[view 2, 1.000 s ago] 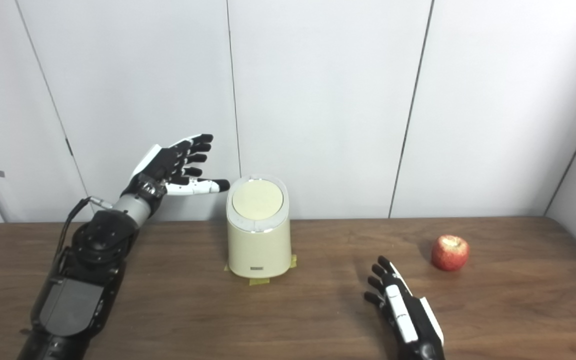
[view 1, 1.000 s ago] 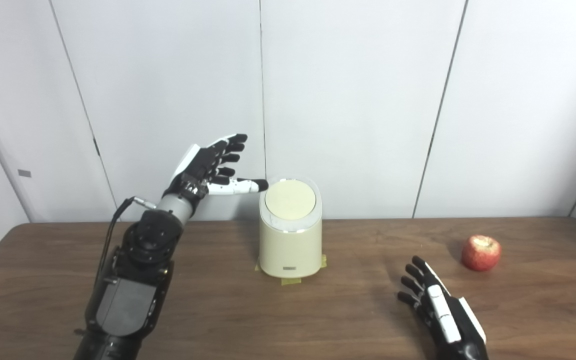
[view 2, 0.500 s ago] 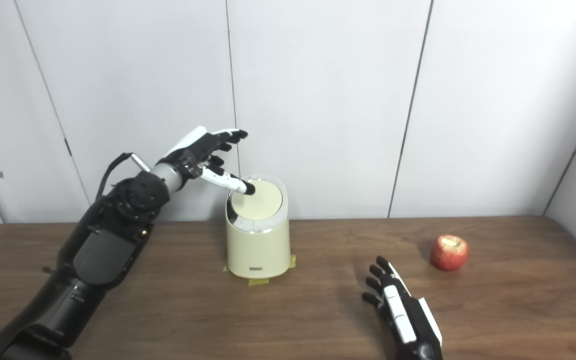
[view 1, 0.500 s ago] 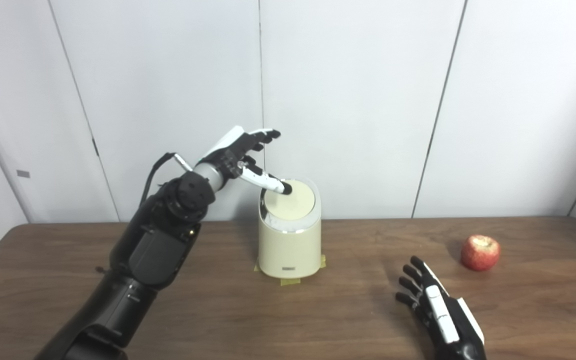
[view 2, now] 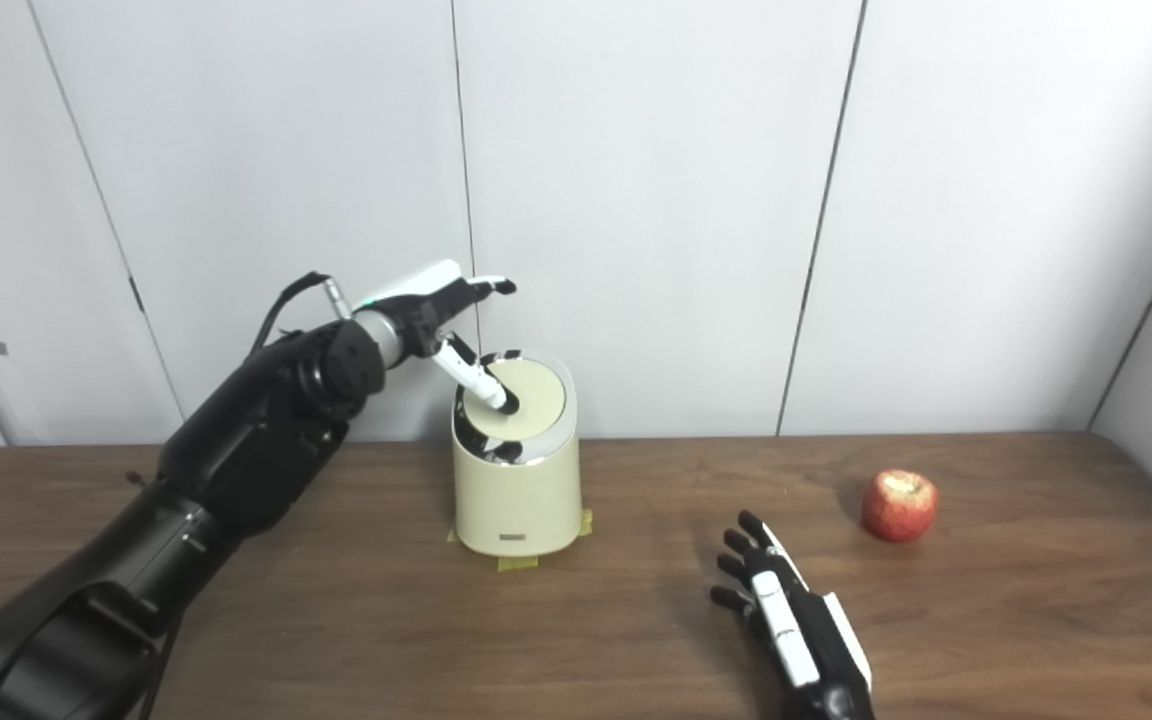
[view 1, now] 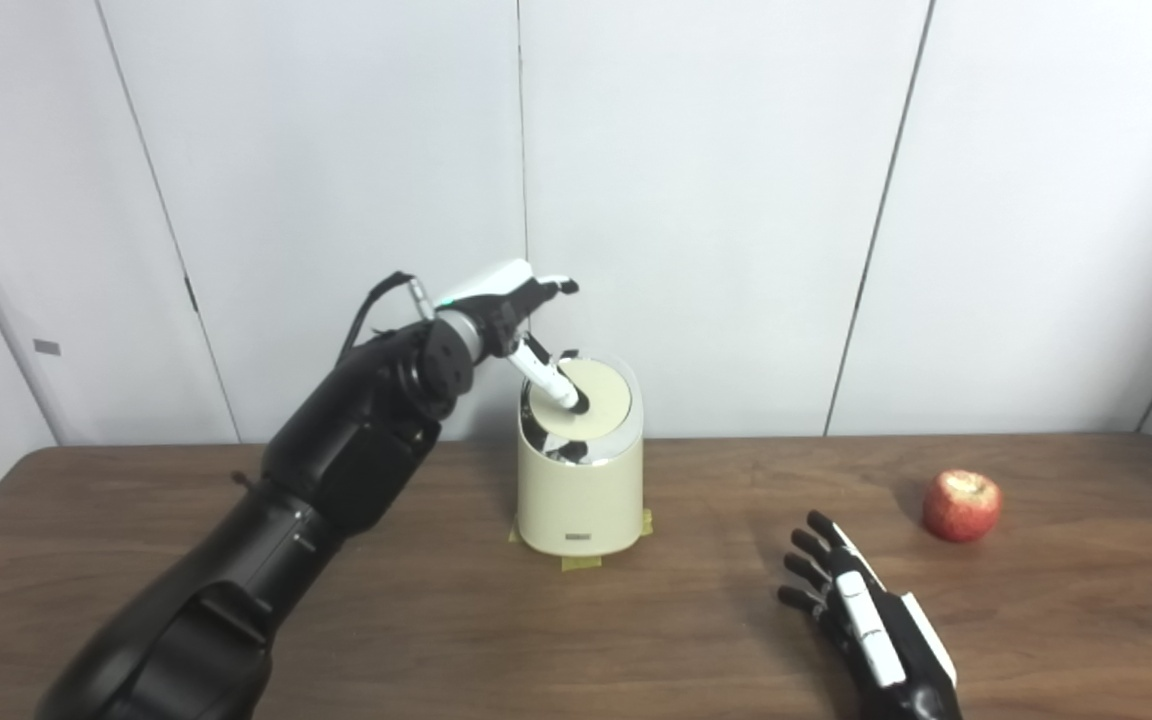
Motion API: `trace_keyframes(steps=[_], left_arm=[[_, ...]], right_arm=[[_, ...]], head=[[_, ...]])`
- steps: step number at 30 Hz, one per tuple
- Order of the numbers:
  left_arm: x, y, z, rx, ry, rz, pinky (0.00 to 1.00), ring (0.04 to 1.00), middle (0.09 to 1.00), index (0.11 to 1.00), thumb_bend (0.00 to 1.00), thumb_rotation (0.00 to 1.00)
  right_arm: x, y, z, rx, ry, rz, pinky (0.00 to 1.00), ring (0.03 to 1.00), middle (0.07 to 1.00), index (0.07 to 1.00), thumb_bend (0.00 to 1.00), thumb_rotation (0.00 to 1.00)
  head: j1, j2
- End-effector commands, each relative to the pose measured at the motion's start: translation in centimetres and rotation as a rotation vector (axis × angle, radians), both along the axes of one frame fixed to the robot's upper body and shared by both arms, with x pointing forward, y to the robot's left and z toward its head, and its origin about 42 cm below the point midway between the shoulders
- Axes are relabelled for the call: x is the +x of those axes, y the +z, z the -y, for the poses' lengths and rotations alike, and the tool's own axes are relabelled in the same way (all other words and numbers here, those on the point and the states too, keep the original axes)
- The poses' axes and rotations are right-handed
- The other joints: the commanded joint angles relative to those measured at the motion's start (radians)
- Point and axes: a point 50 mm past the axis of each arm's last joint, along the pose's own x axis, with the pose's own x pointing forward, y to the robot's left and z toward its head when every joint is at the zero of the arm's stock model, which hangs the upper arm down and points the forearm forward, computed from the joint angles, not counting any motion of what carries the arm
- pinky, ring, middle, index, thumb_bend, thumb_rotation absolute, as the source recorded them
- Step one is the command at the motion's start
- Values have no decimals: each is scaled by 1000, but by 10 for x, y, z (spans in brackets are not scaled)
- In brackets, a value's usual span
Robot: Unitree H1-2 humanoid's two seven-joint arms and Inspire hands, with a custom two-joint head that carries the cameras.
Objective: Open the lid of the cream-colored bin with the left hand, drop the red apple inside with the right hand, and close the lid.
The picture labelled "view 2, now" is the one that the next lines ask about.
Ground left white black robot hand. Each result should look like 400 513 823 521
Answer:
366 260 519 413

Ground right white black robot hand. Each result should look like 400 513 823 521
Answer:
710 510 877 720

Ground cream round bin lid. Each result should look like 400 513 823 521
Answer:
463 358 567 441

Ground red apple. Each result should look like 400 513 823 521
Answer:
861 469 940 544

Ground cream-colored bin body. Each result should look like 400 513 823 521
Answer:
451 350 584 558

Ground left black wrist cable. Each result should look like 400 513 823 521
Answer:
251 271 353 353

